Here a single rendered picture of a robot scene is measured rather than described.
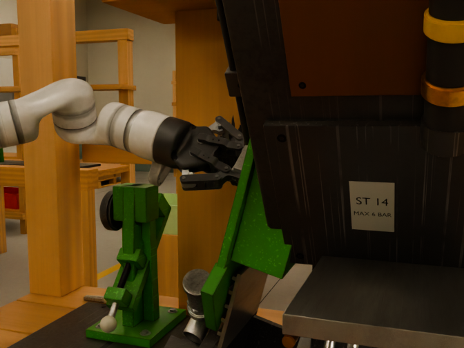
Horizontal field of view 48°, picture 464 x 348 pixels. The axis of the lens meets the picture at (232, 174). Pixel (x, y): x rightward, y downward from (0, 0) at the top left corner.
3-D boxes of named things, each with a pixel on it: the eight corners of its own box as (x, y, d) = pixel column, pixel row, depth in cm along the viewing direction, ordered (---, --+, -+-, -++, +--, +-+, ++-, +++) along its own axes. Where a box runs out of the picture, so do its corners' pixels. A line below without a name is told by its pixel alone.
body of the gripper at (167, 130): (142, 143, 76) (200, 162, 73) (170, 103, 80) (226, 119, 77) (152, 173, 82) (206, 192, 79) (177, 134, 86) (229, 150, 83)
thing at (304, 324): (489, 379, 39) (491, 340, 39) (280, 347, 45) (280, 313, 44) (455, 252, 76) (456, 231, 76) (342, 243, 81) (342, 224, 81)
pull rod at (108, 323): (111, 336, 87) (110, 302, 87) (97, 333, 88) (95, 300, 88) (128, 324, 93) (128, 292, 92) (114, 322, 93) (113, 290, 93)
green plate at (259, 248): (268, 320, 64) (316, 154, 60) (207, 295, 66) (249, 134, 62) (290, 290, 75) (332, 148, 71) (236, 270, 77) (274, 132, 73)
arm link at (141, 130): (185, 148, 89) (154, 138, 91) (175, 102, 80) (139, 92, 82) (159, 190, 84) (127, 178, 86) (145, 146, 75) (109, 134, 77)
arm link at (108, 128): (126, 169, 83) (121, 123, 77) (47, 142, 87) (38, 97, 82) (149, 146, 88) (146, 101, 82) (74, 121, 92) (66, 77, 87)
